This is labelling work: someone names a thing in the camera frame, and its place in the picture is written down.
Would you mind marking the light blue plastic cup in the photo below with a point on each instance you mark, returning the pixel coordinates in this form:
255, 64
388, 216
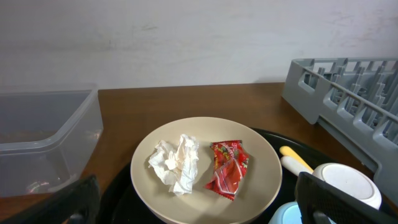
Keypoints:
288, 213

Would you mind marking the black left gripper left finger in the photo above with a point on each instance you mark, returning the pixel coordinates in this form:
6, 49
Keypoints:
78, 202

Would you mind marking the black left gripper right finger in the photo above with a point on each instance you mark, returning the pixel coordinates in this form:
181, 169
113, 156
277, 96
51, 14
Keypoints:
320, 202

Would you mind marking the grey dishwasher rack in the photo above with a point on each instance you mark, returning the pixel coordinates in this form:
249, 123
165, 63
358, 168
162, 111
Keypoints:
355, 100

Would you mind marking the clear plastic waste bin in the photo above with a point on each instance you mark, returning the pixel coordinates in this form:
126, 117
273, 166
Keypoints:
47, 138

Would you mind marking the beige round plate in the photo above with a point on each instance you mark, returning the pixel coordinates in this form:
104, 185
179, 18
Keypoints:
256, 192

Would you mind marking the white tissue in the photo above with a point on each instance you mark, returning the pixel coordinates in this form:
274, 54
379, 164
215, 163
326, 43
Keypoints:
176, 166

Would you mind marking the black round tray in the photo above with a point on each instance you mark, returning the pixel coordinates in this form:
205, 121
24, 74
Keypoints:
121, 204

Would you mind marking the white plastic cup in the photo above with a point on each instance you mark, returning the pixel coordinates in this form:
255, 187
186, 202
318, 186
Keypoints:
351, 182

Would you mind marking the yellow plastic fork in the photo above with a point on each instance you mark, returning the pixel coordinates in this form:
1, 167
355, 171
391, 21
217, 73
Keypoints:
288, 151

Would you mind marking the white plastic fork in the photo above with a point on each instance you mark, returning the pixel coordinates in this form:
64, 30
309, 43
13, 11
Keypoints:
294, 166

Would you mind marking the red candy wrapper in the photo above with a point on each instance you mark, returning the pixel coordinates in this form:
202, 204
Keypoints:
230, 166

